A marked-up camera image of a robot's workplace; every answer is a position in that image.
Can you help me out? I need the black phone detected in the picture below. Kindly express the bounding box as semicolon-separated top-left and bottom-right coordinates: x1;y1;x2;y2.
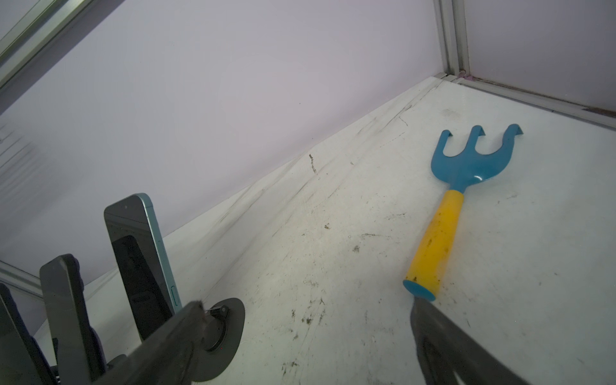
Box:
39;254;107;384
1;284;57;384
104;192;183;340

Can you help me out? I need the blue rake yellow handle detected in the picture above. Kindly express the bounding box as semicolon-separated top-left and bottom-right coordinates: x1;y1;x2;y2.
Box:
403;124;523;302

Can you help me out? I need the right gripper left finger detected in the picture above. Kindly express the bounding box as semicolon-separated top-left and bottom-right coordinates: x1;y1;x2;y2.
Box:
96;301;206;384

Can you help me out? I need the grey stand back right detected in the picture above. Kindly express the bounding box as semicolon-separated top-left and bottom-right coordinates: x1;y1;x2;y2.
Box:
192;298;245;383

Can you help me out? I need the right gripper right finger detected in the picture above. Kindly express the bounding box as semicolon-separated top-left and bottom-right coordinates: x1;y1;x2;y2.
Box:
410;298;527;384

